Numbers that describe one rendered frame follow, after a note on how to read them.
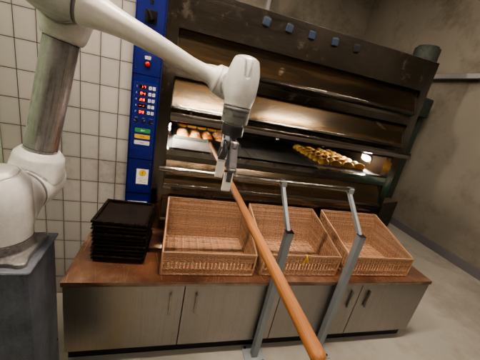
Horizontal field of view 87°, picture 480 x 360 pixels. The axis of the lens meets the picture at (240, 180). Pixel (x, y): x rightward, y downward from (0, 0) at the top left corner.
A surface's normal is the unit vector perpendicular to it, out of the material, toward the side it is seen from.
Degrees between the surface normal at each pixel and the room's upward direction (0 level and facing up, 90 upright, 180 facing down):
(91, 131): 90
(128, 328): 90
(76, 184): 90
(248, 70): 80
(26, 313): 90
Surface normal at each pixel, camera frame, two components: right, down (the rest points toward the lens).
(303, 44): 0.22, 0.35
